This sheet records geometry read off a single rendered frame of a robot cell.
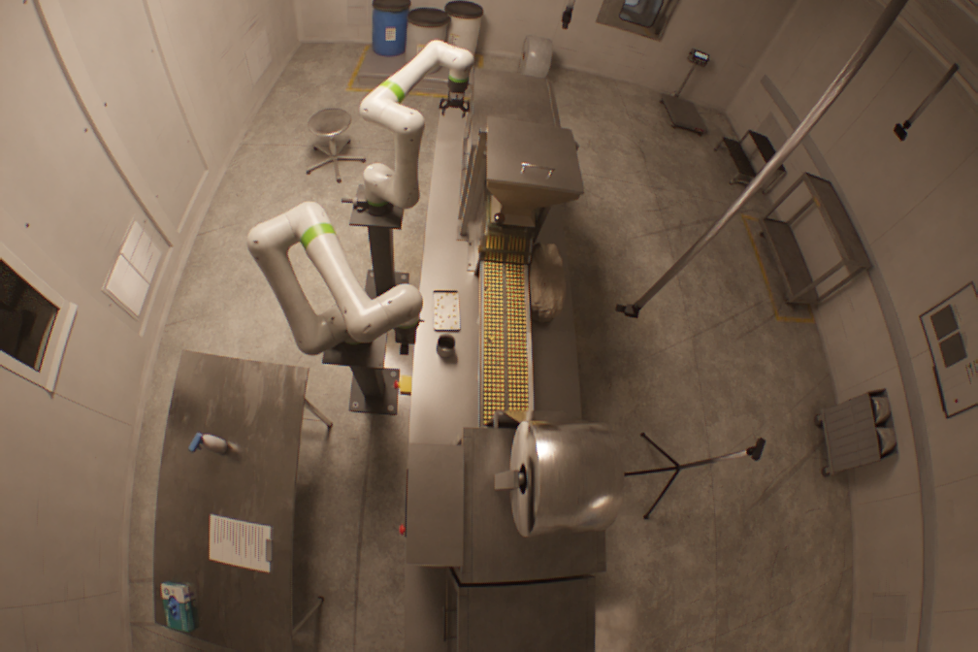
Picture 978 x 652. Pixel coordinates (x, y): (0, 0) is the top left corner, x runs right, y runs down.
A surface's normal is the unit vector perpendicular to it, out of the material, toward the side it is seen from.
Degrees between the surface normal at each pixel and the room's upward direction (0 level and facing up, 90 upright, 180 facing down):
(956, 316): 90
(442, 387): 0
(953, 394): 90
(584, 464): 8
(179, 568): 0
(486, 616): 0
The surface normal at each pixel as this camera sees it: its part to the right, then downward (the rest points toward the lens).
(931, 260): -0.98, -0.08
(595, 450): 0.16, -0.74
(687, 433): 0.17, -0.48
